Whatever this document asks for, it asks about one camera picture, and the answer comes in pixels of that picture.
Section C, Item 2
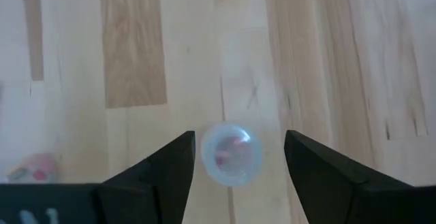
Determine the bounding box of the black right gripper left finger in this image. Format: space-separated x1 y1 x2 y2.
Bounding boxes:
0 131 197 224

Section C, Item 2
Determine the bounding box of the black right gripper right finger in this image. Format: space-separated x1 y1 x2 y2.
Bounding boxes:
284 130 436 224

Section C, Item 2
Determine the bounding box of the clear bottle with pills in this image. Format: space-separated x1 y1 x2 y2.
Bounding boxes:
200 121 263 187

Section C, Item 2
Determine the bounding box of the clear bottle green label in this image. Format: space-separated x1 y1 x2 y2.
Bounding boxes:
5 153 59 184

